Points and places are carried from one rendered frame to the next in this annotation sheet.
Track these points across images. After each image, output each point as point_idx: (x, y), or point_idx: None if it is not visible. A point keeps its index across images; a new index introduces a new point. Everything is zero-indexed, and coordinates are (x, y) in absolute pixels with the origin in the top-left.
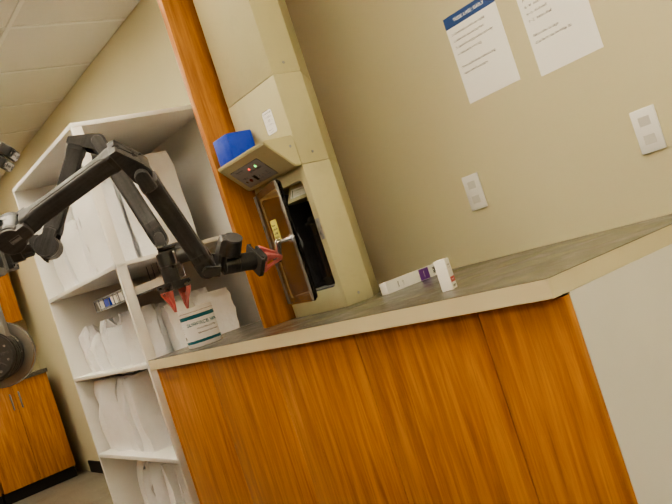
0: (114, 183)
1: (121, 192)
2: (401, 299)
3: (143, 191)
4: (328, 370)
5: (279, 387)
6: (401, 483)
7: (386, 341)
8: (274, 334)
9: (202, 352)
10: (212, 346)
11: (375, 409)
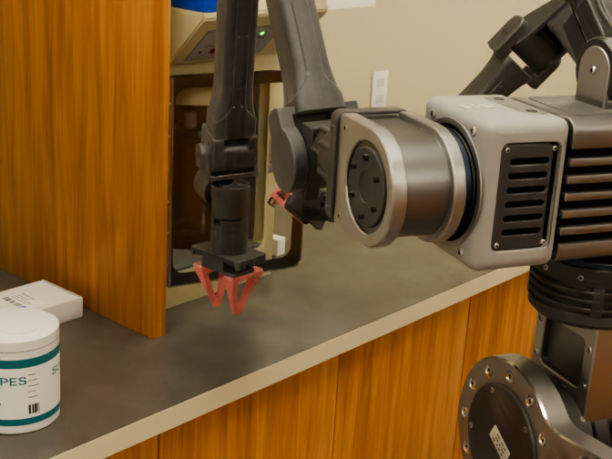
0: (251, 5)
1: (256, 31)
2: (437, 248)
3: (540, 85)
4: (423, 346)
5: (333, 404)
6: (453, 452)
7: (499, 289)
8: (385, 313)
9: (199, 399)
10: (201, 382)
11: (459, 374)
